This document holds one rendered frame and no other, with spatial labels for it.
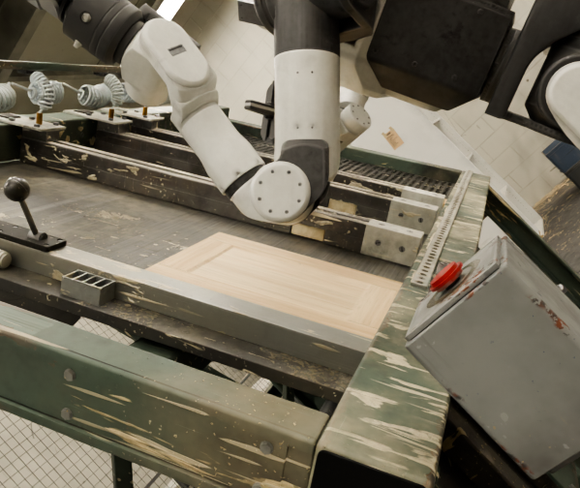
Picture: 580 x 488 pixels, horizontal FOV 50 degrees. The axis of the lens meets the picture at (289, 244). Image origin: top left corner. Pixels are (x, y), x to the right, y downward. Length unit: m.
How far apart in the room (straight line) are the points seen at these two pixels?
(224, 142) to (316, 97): 0.13
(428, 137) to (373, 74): 4.10
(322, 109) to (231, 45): 6.29
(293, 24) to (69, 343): 0.48
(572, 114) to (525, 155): 5.47
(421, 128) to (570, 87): 4.12
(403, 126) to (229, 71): 2.63
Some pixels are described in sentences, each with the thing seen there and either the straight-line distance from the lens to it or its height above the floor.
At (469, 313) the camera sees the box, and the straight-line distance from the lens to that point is 0.56.
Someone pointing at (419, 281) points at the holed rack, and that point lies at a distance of 1.16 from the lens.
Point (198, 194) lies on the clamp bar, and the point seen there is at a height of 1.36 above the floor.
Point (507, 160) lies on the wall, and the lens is 6.47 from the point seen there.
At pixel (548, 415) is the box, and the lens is 0.60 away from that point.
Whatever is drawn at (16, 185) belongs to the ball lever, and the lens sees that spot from 1.02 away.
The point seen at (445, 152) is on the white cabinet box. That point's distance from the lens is 5.08.
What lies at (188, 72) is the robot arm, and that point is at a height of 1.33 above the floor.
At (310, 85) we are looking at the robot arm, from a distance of 0.83.
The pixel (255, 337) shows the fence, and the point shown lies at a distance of 0.91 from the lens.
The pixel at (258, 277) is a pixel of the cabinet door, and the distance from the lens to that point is 1.12.
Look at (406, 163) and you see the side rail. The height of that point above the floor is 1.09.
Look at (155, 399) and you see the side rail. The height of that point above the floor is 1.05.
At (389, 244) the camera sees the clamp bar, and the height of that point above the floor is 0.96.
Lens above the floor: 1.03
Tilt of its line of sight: 3 degrees up
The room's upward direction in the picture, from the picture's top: 44 degrees counter-clockwise
